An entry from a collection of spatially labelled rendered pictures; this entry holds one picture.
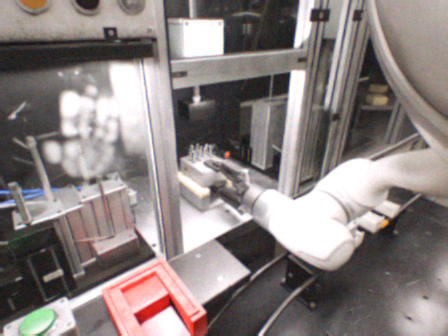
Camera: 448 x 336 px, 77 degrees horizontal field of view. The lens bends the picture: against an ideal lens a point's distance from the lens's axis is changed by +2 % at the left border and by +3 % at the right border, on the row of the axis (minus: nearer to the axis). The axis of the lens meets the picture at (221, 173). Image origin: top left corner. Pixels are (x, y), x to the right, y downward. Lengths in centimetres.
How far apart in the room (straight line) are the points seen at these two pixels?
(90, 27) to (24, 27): 7
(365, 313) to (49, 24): 94
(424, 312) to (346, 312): 22
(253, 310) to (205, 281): 28
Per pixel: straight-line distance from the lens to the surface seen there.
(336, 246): 56
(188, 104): 76
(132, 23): 47
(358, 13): 90
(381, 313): 98
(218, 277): 64
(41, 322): 49
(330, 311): 93
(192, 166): 81
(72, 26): 45
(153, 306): 58
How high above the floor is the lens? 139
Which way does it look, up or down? 28 degrees down
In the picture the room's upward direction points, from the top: straight up
